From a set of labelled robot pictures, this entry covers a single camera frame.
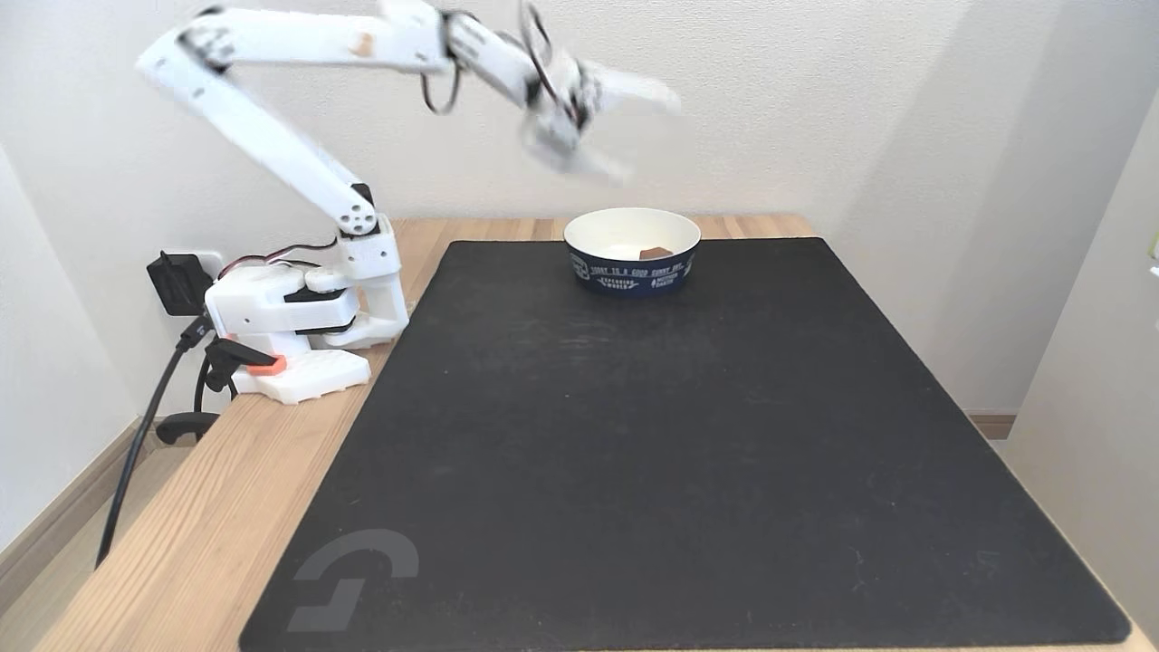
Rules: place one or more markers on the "black table mat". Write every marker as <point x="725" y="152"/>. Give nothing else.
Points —
<point x="670" y="471"/>

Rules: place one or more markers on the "black clamp with orange pad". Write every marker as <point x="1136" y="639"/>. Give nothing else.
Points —
<point x="237" y="355"/>

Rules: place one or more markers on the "black power adapter plug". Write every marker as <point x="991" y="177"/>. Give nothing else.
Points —
<point x="177" y="282"/>

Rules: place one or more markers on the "brown square toy block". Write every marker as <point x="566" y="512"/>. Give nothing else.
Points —
<point x="656" y="253"/>

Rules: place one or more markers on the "navy and white paper bowl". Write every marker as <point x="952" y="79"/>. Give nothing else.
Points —
<point x="632" y="263"/>

